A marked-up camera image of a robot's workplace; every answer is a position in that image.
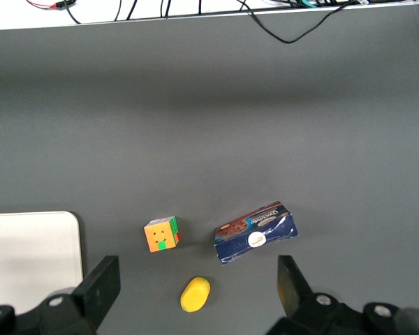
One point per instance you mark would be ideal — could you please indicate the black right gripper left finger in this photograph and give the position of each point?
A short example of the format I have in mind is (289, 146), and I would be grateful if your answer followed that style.
(97, 293)

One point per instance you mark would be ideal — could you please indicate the yellow lemon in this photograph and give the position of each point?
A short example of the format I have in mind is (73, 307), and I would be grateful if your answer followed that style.
(195, 295)

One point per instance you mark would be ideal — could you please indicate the pale pink plastic tray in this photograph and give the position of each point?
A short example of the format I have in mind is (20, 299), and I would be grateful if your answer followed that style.
(28, 251)

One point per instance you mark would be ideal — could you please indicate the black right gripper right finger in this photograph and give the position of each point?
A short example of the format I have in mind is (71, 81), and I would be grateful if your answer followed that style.
(293, 296)

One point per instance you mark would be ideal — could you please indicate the orange puzzle cube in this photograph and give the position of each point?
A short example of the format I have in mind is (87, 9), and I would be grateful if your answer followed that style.
(159, 237)

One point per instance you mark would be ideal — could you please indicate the blue cookie box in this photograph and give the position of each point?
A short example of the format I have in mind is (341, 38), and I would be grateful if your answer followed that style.
(255, 237)

